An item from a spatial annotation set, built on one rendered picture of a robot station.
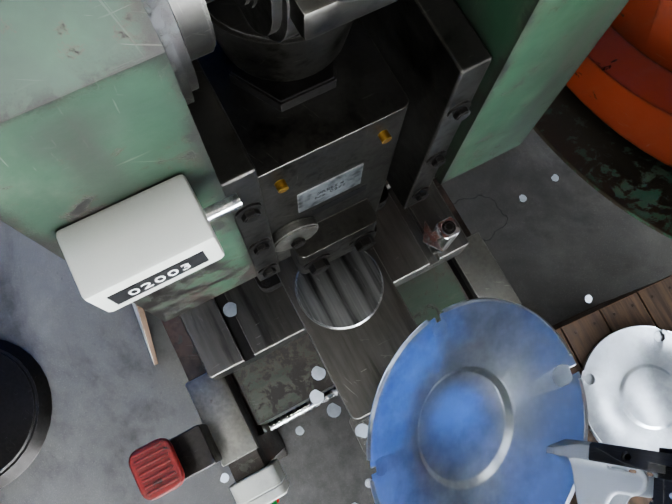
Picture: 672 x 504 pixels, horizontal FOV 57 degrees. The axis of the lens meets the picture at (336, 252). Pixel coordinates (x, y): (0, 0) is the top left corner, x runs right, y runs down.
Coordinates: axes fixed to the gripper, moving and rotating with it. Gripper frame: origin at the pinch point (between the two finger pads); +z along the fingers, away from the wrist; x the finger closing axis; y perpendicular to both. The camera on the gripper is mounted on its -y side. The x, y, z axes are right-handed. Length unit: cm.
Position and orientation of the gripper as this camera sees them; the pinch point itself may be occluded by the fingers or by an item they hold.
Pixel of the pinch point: (564, 444)
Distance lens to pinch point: 63.3
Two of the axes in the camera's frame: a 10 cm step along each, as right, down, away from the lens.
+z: -7.2, 0.6, 7.0
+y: -1.7, 9.5, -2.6
